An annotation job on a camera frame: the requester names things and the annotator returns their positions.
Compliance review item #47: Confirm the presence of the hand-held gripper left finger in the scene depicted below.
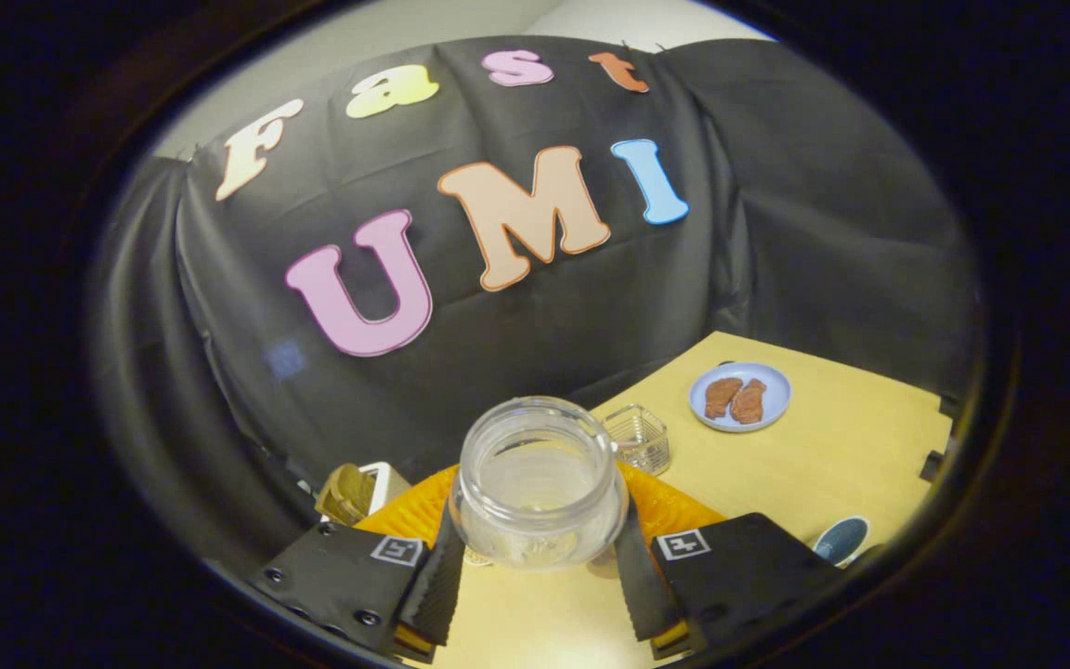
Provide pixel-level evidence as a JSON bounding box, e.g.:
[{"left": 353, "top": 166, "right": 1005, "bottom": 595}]
[{"left": 252, "top": 465, "right": 466, "bottom": 662}]

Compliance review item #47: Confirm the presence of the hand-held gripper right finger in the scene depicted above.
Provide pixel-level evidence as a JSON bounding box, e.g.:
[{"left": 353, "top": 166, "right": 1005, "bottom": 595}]
[{"left": 614, "top": 462, "right": 847, "bottom": 661}]

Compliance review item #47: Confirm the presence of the clear glass bottle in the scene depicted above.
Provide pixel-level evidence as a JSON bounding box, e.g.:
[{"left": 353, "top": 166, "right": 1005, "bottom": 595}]
[{"left": 449, "top": 397, "right": 631, "bottom": 570}]

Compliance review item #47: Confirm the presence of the clear ribbed glass cup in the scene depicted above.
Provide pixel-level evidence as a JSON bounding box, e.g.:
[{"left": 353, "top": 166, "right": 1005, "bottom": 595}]
[{"left": 602, "top": 404, "right": 672, "bottom": 477}]

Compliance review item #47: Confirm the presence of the white toaster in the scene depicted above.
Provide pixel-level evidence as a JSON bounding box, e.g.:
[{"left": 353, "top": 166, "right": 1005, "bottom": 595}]
[{"left": 317, "top": 462, "right": 412, "bottom": 526}]

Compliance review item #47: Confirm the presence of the brown toast slice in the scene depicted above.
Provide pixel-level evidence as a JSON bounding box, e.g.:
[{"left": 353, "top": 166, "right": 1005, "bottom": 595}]
[
  {"left": 349, "top": 463, "right": 376, "bottom": 518},
  {"left": 324, "top": 465, "right": 361, "bottom": 526}
]

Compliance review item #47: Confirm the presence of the light wooden table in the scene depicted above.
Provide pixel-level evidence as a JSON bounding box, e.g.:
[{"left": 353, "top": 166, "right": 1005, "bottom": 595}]
[{"left": 424, "top": 332, "right": 954, "bottom": 669}]

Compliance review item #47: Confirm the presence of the dark blue speckled bowl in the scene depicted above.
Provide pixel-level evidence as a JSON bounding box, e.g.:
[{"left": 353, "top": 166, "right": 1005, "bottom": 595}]
[{"left": 812, "top": 517, "right": 870, "bottom": 566}]

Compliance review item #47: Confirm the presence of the brown meat piece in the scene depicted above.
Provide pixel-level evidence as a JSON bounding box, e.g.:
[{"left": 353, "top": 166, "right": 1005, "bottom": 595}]
[
  {"left": 704, "top": 377, "right": 744, "bottom": 420},
  {"left": 730, "top": 378, "right": 767, "bottom": 425}
]

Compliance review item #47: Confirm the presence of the light blue plate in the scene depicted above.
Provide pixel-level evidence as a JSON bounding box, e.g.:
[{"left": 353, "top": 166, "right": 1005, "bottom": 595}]
[{"left": 689, "top": 361, "right": 792, "bottom": 434}]

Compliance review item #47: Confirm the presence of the black backdrop cloth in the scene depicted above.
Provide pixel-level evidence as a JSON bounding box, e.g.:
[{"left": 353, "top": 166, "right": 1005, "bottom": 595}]
[{"left": 94, "top": 35, "right": 982, "bottom": 558}]

